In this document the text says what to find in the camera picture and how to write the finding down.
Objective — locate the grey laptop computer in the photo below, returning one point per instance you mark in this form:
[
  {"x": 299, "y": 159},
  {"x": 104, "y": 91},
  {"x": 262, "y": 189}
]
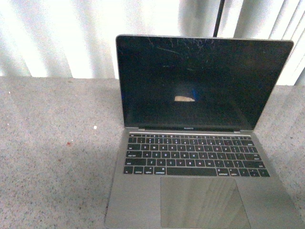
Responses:
[{"x": 189, "y": 158}]

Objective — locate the blue desk lamp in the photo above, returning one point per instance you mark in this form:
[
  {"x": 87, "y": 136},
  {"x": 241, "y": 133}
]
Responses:
[{"x": 218, "y": 19}]

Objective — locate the white pleated curtain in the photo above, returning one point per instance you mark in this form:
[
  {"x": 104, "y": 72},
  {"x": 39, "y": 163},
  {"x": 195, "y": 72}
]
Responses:
[{"x": 76, "y": 38}]

